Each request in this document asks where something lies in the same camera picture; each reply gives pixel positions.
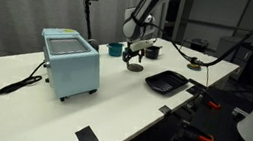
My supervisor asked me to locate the toy burger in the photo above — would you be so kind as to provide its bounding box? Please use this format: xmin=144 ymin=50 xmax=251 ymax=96
xmin=189 ymin=61 xmax=201 ymax=69

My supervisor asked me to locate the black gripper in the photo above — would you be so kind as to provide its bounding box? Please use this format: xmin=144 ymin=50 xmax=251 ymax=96
xmin=121 ymin=43 xmax=146 ymax=67

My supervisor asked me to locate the black grill tray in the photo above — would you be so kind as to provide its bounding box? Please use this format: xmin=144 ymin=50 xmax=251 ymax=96
xmin=143 ymin=67 xmax=191 ymax=99

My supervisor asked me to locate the light blue toaster oven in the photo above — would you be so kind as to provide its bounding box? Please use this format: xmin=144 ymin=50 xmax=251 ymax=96
xmin=32 ymin=25 xmax=107 ymax=107

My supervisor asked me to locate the orange handled clamp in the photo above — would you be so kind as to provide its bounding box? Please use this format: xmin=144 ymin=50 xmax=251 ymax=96
xmin=184 ymin=78 xmax=226 ymax=112
xmin=176 ymin=118 xmax=218 ymax=141

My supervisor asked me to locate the grey cabinet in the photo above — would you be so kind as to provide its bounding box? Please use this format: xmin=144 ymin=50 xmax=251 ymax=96
xmin=213 ymin=34 xmax=253 ymax=67

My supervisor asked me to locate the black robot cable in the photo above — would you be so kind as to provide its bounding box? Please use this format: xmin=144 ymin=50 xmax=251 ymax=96
xmin=135 ymin=0 xmax=253 ymax=75

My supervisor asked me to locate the teal pot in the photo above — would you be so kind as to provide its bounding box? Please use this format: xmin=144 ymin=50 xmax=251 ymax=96
xmin=104 ymin=40 xmax=125 ymax=59

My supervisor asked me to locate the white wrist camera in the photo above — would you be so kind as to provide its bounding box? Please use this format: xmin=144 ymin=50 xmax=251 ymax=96
xmin=128 ymin=35 xmax=156 ymax=55

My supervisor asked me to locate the black power cord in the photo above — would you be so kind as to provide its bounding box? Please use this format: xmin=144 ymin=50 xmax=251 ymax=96
xmin=0 ymin=54 xmax=46 ymax=130

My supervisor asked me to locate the black pot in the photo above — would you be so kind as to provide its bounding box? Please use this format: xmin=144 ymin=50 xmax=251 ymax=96
xmin=143 ymin=43 xmax=163 ymax=61

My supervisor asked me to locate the small dark plate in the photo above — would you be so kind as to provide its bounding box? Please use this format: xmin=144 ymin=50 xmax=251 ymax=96
xmin=185 ymin=63 xmax=203 ymax=73

